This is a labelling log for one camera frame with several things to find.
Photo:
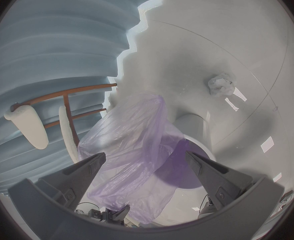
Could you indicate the white cushioned wooden chair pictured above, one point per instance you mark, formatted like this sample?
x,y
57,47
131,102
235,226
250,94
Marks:
x,y
27,126

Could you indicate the purple plastic bag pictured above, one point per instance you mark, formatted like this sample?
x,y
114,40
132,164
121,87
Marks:
x,y
127,134

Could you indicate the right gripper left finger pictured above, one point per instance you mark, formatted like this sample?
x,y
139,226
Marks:
x,y
79,174

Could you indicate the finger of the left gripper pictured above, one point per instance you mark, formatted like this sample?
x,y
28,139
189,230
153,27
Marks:
x,y
122,212

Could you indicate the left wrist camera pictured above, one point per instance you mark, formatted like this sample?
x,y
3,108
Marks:
x,y
95,212

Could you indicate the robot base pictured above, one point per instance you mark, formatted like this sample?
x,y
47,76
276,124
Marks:
x,y
206,210

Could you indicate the white trash bin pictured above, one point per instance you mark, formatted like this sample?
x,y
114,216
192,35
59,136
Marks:
x,y
196,126

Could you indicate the pale blue curtain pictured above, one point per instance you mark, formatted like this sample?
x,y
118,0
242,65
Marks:
x,y
62,34

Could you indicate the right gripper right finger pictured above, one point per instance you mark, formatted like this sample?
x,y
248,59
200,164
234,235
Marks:
x,y
211,174

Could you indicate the crumpled white plastic wrapper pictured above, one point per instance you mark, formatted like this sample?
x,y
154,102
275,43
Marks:
x,y
221,84

